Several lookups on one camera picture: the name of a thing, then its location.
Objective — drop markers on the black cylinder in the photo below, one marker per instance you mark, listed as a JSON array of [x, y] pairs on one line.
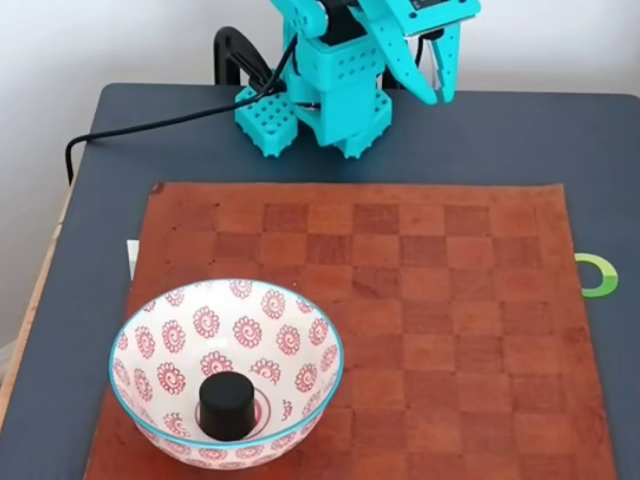
[[227, 405]]

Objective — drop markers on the black table clamp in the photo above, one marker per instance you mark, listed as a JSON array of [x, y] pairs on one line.
[[235, 50], [390, 80]]

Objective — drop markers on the brown leather chessboard mat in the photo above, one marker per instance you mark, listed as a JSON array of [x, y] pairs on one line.
[[425, 350]]

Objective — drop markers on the white bowl with red flowers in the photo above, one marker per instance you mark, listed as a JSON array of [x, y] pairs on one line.
[[225, 340]]

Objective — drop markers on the white paper piece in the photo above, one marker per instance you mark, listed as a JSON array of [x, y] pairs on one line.
[[133, 255]]

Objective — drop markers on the light wooden furniture edge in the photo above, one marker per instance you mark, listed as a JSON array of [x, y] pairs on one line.
[[35, 310]]

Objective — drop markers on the turquoise gripper camera mount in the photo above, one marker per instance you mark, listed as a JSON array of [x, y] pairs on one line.
[[450, 17]]

